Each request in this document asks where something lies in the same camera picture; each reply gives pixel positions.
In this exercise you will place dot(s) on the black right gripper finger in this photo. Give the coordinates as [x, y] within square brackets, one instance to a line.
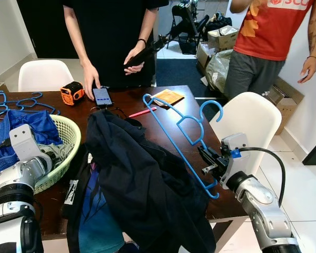
[204, 156]
[207, 152]

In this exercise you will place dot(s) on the black-shirt person left forearm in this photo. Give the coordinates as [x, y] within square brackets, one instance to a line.
[147, 26]

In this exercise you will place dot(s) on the red-shirt person right forearm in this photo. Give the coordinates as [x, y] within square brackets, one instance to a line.
[239, 5]

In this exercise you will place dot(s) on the black-shirt person right forearm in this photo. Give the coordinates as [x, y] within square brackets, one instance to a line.
[76, 37]

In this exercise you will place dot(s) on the black-shirt person left hand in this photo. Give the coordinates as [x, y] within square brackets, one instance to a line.
[138, 51]

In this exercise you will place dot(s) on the red-shirt person left hand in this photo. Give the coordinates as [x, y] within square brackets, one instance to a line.
[309, 68]

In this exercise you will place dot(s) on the black-shirt person right hand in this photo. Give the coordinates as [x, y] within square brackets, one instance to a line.
[90, 76]

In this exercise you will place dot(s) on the white plastic chair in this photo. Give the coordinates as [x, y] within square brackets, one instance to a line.
[45, 76]
[253, 118]

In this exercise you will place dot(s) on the dark navy jacket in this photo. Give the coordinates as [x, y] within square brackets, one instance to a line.
[137, 179]

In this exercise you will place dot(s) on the pink pen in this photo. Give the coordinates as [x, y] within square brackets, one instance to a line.
[142, 112]

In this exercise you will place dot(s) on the clear plastic bag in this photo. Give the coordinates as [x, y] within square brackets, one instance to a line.
[218, 71]

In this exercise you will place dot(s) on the blue floor rug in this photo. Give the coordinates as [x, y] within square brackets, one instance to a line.
[179, 74]

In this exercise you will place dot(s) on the brown wooden table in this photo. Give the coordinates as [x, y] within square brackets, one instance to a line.
[126, 97]

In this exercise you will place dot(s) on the black smartphone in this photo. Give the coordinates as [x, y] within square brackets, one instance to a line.
[101, 96]

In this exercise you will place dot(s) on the black tripod equipment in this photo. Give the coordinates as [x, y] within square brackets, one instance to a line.
[187, 21]

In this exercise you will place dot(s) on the green plastic laundry basket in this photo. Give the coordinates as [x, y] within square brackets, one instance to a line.
[68, 142]

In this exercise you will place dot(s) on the person in red shirt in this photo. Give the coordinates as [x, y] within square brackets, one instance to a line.
[268, 26]

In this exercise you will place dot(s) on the orange and black device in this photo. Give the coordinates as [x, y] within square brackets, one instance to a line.
[72, 95]

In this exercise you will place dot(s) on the person in black shirt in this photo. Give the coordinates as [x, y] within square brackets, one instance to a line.
[110, 37]

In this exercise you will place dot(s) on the blue garment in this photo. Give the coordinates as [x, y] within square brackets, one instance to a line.
[37, 126]

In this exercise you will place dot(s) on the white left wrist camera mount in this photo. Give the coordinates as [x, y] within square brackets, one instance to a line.
[23, 139]

